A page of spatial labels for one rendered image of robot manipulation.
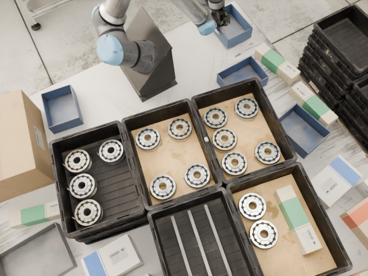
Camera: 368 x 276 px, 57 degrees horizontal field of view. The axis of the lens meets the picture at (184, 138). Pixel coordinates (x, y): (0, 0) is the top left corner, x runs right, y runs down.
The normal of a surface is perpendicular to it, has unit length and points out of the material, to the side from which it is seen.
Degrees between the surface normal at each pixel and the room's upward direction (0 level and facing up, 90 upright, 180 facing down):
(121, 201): 0
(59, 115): 0
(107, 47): 46
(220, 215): 0
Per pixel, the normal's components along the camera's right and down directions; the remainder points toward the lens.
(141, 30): -0.64, 0.04
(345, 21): -0.06, -0.41
